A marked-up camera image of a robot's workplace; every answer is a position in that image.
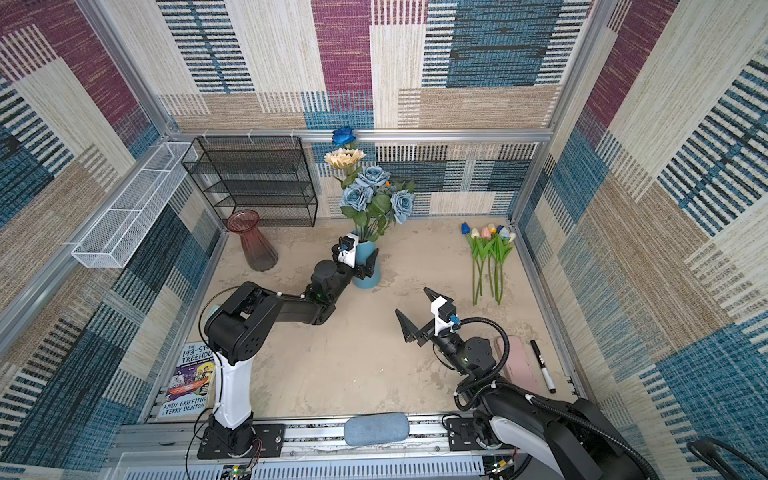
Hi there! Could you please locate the light blue cylindrical vase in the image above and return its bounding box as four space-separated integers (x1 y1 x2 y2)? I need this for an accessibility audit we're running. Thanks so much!
353 241 381 289

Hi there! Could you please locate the pale blue rose bouquet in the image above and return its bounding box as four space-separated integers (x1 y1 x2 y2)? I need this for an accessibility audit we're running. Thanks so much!
339 166 416 243

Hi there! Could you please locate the cream sunflower with stem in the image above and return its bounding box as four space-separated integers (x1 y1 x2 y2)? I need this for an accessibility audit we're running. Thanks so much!
324 148 367 183

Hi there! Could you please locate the dark blue rose stem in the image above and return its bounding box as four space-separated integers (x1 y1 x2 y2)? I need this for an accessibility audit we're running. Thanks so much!
331 126 357 148

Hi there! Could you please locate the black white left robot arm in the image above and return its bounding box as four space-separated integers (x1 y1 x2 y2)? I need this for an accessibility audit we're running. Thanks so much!
197 244 379 459

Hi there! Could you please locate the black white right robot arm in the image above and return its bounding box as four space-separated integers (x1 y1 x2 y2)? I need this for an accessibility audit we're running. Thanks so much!
395 288 658 479

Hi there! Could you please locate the red ribbed glass vase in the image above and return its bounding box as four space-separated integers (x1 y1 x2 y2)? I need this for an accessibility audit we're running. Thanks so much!
226 209 278 272

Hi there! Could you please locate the pink pencil case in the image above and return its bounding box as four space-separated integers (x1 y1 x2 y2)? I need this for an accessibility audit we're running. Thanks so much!
501 336 542 394

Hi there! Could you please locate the colourful tulip bunch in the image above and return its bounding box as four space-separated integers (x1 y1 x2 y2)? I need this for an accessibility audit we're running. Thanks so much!
460 223 516 305

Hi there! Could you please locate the blue grey cushion pad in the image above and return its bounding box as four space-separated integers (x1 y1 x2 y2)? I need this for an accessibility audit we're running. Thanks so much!
343 412 410 447

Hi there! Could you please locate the black white marker pen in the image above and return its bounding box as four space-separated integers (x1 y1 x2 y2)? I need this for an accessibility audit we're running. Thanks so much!
530 340 557 393

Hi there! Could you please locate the treehouse paperback book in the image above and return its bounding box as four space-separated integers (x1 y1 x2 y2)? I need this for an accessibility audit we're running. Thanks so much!
157 341 215 419

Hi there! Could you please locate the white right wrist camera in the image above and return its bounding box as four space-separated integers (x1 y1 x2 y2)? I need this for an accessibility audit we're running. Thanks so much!
430 297 461 337

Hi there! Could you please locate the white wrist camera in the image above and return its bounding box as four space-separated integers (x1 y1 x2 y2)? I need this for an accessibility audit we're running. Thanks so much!
430 297 461 337
332 233 359 268

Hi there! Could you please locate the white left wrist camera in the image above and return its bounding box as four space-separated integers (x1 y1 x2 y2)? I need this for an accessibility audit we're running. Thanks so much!
332 233 359 268

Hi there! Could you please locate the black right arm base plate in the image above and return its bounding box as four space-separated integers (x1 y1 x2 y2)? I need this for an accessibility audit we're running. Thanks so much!
441 414 482 452

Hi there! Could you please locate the black wire shelf rack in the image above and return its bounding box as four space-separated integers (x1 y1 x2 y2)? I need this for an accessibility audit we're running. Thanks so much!
181 136 318 227

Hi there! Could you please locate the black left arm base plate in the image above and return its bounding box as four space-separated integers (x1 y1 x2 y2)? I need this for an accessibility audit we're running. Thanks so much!
196 421 285 460

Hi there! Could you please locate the white wire mesh basket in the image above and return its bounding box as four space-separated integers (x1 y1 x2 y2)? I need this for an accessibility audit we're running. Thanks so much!
71 142 190 269

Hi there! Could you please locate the black cable at corner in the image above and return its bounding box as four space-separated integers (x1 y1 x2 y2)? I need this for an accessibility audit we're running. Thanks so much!
686 436 768 480

